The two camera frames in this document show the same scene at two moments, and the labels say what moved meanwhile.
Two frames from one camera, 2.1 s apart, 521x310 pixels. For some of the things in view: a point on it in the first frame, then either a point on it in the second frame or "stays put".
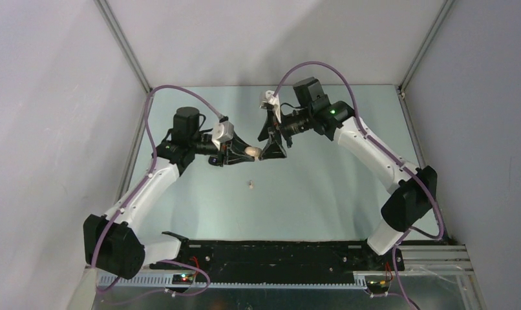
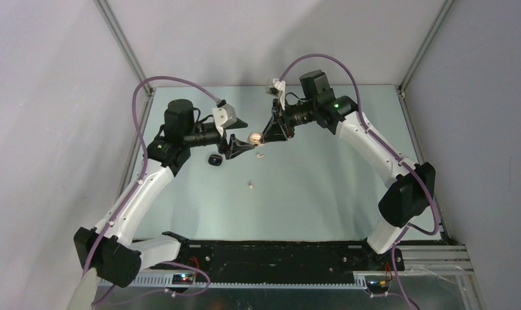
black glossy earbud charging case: (212, 159) stays put
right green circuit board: (378, 283) stays put
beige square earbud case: (253, 150) to (255, 138)
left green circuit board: (183, 279) stays put
